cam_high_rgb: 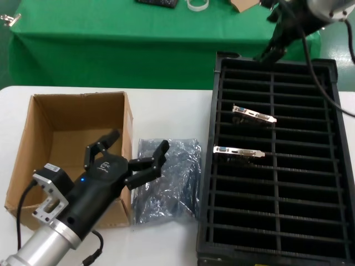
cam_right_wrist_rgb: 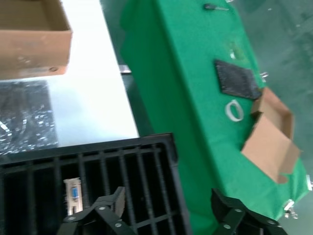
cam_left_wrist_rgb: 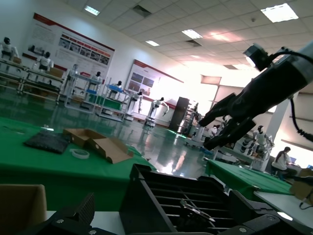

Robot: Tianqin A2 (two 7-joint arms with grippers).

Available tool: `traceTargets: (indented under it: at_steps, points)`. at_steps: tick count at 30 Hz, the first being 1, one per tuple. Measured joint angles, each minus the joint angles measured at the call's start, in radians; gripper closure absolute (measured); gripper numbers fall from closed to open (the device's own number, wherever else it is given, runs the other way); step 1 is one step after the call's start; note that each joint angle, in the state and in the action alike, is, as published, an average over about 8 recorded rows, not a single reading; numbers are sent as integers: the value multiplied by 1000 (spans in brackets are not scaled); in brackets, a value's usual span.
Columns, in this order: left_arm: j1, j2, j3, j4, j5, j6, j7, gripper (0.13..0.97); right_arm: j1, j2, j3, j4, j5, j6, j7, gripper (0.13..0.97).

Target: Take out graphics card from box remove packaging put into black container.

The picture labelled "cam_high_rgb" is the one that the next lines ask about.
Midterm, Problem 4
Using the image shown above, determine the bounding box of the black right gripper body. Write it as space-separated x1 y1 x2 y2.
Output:
267 0 333 49

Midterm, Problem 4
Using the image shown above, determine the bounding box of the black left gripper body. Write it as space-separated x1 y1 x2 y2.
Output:
59 154 130 241

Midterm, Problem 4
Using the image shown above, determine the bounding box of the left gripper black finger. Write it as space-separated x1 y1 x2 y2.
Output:
84 129 121 171
124 140 170 191

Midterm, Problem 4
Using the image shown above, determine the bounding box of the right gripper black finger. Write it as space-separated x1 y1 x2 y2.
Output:
267 47 288 65
253 41 278 63

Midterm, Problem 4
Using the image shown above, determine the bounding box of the graphics card with silver bracket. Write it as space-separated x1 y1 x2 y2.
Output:
212 145 266 165
232 105 278 127

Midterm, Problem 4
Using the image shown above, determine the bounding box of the brown open cardboard box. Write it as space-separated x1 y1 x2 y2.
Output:
4 91 134 231

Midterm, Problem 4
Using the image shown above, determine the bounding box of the black slotted plastic container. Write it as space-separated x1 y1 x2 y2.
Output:
196 51 355 266

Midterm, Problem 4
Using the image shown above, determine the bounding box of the brown cardboard piece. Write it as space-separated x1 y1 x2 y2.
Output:
229 0 263 13

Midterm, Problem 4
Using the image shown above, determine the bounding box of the clear tape roll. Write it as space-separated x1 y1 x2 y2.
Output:
185 0 209 12

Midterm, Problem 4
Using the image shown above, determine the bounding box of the green tablecloth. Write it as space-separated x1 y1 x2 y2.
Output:
7 0 322 91

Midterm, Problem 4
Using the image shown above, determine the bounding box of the black foam pad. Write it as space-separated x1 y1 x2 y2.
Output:
135 0 178 9

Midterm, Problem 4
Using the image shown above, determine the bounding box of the silver binder clip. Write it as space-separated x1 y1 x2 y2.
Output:
0 13 22 28

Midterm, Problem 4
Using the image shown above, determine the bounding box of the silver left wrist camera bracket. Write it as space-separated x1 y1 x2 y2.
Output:
32 163 75 225

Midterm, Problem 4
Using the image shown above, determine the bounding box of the black right camera cable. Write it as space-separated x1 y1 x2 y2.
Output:
344 19 355 64

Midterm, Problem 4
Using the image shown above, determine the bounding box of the black camera cable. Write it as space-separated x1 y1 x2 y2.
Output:
16 180 38 252
344 19 355 64

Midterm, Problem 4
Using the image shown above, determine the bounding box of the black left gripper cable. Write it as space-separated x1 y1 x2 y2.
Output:
82 229 105 266

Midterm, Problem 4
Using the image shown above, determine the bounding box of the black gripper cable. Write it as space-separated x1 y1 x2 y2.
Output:
82 229 105 266
301 27 355 117

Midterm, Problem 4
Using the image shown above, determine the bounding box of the black left camera cable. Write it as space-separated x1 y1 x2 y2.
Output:
16 180 38 252

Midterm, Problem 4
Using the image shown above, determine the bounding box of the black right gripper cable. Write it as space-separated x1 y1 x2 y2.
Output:
301 27 355 117

